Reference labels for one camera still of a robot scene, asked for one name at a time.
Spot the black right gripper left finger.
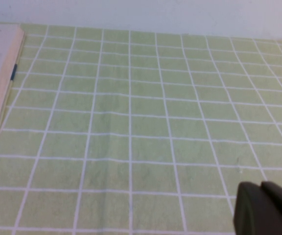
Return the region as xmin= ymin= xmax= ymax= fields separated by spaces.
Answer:
xmin=233 ymin=181 xmax=282 ymax=235

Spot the green white-checked tablecloth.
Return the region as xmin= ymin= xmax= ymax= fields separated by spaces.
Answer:
xmin=0 ymin=22 xmax=282 ymax=235

